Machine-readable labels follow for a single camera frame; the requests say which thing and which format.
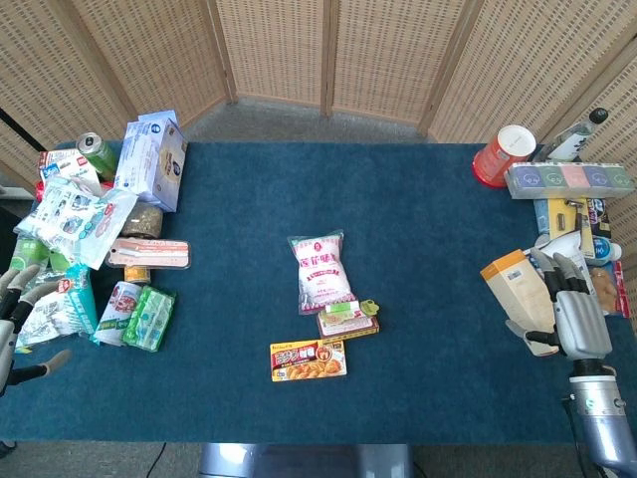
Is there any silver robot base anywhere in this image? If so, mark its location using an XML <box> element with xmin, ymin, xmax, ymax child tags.
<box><xmin>197</xmin><ymin>441</ymin><xmax>414</xmax><ymax>478</ymax></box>

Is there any yellow curry box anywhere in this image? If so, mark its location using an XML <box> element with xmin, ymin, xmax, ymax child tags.
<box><xmin>269</xmin><ymin>339</ymin><xmax>348</xmax><ymax>383</ymax></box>

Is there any razor blister pack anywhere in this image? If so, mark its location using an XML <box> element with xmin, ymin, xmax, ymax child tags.
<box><xmin>532</xmin><ymin>196</ymin><xmax>596</xmax><ymax>260</ymax></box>

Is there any white teal printed bag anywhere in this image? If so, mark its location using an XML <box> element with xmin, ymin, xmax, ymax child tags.
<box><xmin>13</xmin><ymin>176</ymin><xmax>139</xmax><ymax>272</ymax></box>

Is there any teal and white plastic packet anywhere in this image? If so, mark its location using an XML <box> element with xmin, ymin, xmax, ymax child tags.
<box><xmin>14</xmin><ymin>262</ymin><xmax>100</xmax><ymax>350</ymax></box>

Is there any red packaged bread snack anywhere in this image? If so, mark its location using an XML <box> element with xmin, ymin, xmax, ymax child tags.
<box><xmin>586</xmin><ymin>260</ymin><xmax>632</xmax><ymax>320</ymax></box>

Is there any beige orange carton box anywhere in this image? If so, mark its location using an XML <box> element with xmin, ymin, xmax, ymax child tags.
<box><xmin>479</xmin><ymin>248</ymin><xmax>557</xmax><ymax>336</ymax></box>

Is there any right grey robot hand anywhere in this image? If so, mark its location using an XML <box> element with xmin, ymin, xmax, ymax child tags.
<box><xmin>505</xmin><ymin>248</ymin><xmax>614</xmax><ymax>361</ymax></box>

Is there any white pink snack bag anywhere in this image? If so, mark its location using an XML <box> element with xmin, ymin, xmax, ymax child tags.
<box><xmin>287</xmin><ymin>229</ymin><xmax>359</xmax><ymax>317</ymax></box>

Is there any glass jar of herbs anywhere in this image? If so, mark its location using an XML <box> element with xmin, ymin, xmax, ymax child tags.
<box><xmin>118</xmin><ymin>201</ymin><xmax>165</xmax><ymax>239</ymax></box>

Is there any green white tube blister pack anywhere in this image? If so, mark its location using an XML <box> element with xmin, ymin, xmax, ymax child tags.
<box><xmin>323</xmin><ymin>298</ymin><xmax>382</xmax><ymax>320</ymax></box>

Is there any wicker folding screen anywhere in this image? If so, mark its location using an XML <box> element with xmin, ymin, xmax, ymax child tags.
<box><xmin>0</xmin><ymin>0</ymin><xmax>637</xmax><ymax>330</ymax></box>

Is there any green lime-print plastic packet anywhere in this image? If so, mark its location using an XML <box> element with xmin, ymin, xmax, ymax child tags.
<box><xmin>8</xmin><ymin>237</ymin><xmax>71</xmax><ymax>280</ymax></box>

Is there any grey multi-cup tray pack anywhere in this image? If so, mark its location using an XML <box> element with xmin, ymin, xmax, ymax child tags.
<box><xmin>504</xmin><ymin>161</ymin><xmax>637</xmax><ymax>201</ymax></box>

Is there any blue felt table cloth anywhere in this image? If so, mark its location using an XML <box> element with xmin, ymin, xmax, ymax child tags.
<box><xmin>0</xmin><ymin>139</ymin><xmax>637</xmax><ymax>445</ymax></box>

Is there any red white packet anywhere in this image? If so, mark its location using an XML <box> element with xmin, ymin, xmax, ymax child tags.
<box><xmin>37</xmin><ymin>148</ymin><xmax>103</xmax><ymax>196</ymax></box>

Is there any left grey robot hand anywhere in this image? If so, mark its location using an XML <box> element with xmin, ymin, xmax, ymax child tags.
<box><xmin>0</xmin><ymin>263</ymin><xmax>74</xmax><ymax>397</ymax></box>

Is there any clear bottle black cap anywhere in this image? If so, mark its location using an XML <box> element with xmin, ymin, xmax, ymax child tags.
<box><xmin>535</xmin><ymin>107</ymin><xmax>610</xmax><ymax>164</ymax></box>

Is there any blue white small bottle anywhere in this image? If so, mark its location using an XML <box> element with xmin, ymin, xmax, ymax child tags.
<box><xmin>582</xmin><ymin>235</ymin><xmax>624</xmax><ymax>267</ymax></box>

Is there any red yellow seasoning box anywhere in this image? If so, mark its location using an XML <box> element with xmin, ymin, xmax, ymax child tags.
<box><xmin>317</xmin><ymin>313</ymin><xmax>381</xmax><ymax>342</ymax></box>

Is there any dark printed packet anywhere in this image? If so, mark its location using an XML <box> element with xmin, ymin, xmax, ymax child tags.
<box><xmin>584</xmin><ymin>196</ymin><xmax>613</xmax><ymax>240</ymax></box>

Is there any white blue carton box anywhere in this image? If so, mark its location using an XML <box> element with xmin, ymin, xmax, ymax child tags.
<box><xmin>113</xmin><ymin>109</ymin><xmax>189</xmax><ymax>214</ymax></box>

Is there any orange paper cup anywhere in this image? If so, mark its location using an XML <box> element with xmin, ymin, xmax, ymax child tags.
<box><xmin>471</xmin><ymin>123</ymin><xmax>538</xmax><ymax>189</ymax></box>

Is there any green drink can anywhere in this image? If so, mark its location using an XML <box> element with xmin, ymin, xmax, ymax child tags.
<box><xmin>76</xmin><ymin>131</ymin><xmax>119</xmax><ymax>182</ymax></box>

